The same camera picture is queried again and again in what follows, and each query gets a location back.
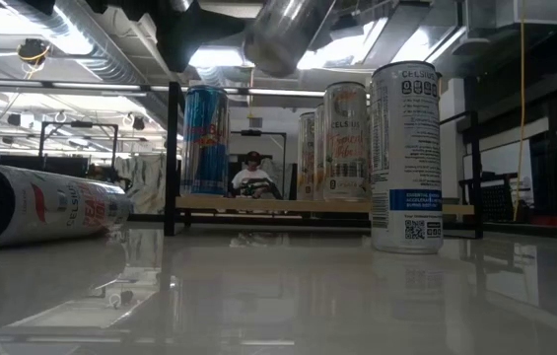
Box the white glossy table sheet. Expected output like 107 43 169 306
0 224 557 355

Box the person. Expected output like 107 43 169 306
227 150 284 200

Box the silver blue Red Bull can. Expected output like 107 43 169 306
180 85 231 197

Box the silver spiral air duct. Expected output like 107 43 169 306
0 0 154 85

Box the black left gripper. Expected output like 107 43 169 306
83 0 247 74

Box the Celsius can blue band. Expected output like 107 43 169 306
369 60 445 255

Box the black frame stand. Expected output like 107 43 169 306
36 119 120 172

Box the black-top white Celsius can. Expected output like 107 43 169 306
0 164 134 249

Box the white patterned sheet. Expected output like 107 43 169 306
113 153 168 215

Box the black ceiling camera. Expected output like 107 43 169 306
15 36 52 66

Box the plain silver beverage can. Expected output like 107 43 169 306
243 0 338 79

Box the wooden shelf black metal frame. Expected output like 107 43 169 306
163 80 485 242

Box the white ceiling box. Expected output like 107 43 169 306
494 0 557 27

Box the black wire basket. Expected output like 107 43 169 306
458 171 534 229

